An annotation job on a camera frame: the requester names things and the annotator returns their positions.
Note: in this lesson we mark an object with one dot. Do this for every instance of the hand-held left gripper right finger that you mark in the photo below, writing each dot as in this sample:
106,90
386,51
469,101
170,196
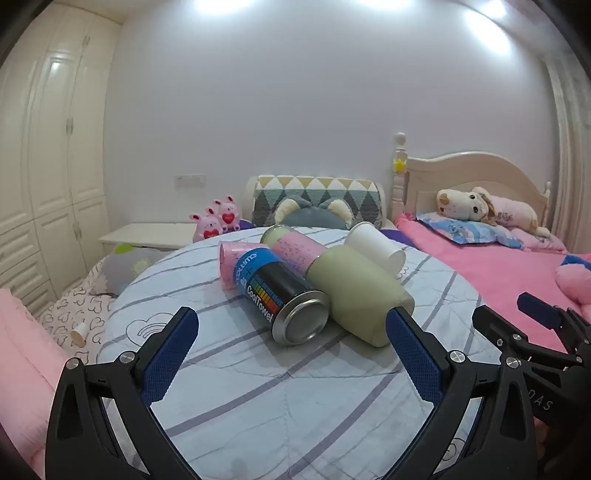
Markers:
412,351

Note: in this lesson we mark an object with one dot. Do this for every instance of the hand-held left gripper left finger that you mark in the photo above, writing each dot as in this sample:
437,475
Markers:
167,356

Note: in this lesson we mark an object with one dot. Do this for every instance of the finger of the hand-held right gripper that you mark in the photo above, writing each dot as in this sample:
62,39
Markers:
494,328
538,309

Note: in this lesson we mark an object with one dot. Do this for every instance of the pale green cup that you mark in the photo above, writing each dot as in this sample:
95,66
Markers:
355,288

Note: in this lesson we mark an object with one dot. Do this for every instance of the small paper cup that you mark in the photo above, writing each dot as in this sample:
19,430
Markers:
79,334

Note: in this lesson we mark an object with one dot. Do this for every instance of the pink cup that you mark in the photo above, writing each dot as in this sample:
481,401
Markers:
227,264

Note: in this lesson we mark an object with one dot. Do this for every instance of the white cup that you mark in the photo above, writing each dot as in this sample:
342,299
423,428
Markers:
373,244

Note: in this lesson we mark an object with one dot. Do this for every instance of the pink and blue plush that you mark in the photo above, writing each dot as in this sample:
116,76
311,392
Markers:
575,281

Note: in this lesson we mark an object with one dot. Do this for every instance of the pink bed blanket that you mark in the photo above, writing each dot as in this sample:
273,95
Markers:
489,277

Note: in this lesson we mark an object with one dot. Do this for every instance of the grey pillow with green patch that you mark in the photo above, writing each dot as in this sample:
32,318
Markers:
124,270

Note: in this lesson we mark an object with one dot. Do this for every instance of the heart printed bed sheet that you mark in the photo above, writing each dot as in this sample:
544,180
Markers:
78,304

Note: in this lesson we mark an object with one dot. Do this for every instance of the blue printed pillow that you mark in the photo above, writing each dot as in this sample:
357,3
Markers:
461,230

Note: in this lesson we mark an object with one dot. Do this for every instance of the white bedside table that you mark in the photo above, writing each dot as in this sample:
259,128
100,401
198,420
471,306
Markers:
147,233

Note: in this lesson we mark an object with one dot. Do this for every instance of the black can with blue label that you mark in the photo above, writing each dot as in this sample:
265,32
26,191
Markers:
272,288

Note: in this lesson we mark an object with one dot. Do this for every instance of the white dog plush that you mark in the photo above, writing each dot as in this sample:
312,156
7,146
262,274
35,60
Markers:
466,204

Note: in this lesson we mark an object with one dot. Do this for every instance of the pink bunny plush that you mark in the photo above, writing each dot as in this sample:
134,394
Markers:
207,227
227,214

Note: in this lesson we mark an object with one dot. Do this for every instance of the pink quilt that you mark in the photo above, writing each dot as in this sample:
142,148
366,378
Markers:
23,360

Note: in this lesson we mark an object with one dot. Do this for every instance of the cream wooden bed headboard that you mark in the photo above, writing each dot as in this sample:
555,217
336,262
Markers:
471,177

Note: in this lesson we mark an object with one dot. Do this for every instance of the pink cylinder can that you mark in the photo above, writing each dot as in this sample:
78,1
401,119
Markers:
295,249

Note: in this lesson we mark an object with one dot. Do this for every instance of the white curtain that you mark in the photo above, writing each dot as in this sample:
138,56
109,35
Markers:
570,152

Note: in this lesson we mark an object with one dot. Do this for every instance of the grey cat pillow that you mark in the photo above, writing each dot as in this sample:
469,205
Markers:
309,216

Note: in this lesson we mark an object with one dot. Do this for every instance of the triangle patterned cushion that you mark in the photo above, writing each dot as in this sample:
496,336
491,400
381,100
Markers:
323,187

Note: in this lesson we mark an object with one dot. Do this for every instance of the cream wardrobe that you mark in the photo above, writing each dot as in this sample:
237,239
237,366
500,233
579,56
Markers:
51,147

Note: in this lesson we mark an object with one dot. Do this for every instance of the wall socket panel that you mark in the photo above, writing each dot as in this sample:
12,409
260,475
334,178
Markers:
190,180

